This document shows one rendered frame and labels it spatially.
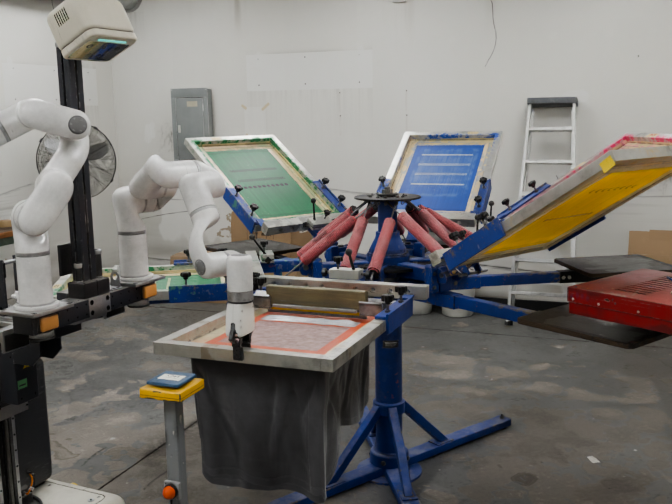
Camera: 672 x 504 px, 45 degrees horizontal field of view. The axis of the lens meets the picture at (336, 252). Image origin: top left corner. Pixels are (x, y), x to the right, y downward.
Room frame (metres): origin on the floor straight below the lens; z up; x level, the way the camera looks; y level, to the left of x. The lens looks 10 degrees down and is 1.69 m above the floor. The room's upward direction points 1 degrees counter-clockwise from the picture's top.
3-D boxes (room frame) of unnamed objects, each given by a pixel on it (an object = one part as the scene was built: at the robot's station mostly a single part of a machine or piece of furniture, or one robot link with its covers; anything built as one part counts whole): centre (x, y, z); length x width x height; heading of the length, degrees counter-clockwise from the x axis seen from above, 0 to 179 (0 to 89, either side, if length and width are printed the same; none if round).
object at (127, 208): (2.73, 0.68, 1.37); 0.13 x 0.10 x 0.16; 133
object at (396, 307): (2.76, -0.20, 0.98); 0.30 x 0.05 x 0.07; 159
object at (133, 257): (2.73, 0.70, 1.21); 0.16 x 0.13 x 0.15; 64
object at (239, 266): (2.33, 0.30, 1.24); 0.15 x 0.10 x 0.11; 45
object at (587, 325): (3.10, -0.66, 0.91); 1.34 x 0.40 x 0.08; 39
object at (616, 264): (3.73, -0.90, 0.91); 1.34 x 0.40 x 0.08; 99
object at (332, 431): (2.51, -0.03, 0.74); 0.46 x 0.04 x 0.42; 159
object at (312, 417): (2.37, 0.25, 0.74); 0.45 x 0.03 x 0.43; 69
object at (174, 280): (3.48, 0.66, 1.05); 1.08 x 0.61 x 0.23; 99
